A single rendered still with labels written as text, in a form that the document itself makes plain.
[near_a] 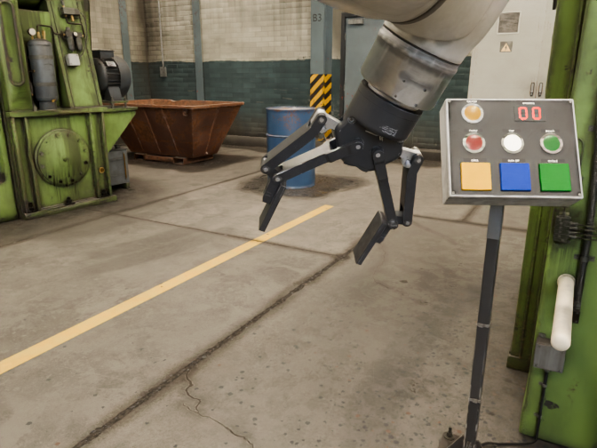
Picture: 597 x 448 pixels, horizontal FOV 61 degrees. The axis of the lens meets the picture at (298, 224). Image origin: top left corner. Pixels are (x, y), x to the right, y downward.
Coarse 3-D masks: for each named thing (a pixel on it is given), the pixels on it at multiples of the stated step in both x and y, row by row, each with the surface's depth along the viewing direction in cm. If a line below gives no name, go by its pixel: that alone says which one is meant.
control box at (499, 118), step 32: (448, 128) 136; (480, 128) 136; (512, 128) 135; (544, 128) 135; (576, 128) 134; (448, 160) 134; (480, 160) 134; (512, 160) 133; (544, 160) 133; (576, 160) 132; (448, 192) 133; (480, 192) 132; (512, 192) 131; (544, 192) 131; (576, 192) 130
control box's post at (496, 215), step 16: (496, 208) 146; (496, 224) 147; (496, 240) 148; (496, 256) 149; (496, 272) 153; (480, 304) 155; (480, 320) 157; (480, 336) 158; (480, 352) 159; (480, 368) 161; (480, 384) 162
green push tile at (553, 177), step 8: (544, 168) 131; (552, 168) 131; (560, 168) 131; (568, 168) 131; (544, 176) 131; (552, 176) 131; (560, 176) 131; (568, 176) 130; (544, 184) 130; (552, 184) 130; (560, 184) 130; (568, 184) 130
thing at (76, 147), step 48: (0, 0) 408; (48, 0) 462; (0, 48) 414; (48, 48) 446; (0, 96) 429; (48, 96) 453; (96, 96) 498; (0, 144) 436; (48, 144) 460; (96, 144) 502; (0, 192) 442; (48, 192) 471; (96, 192) 509
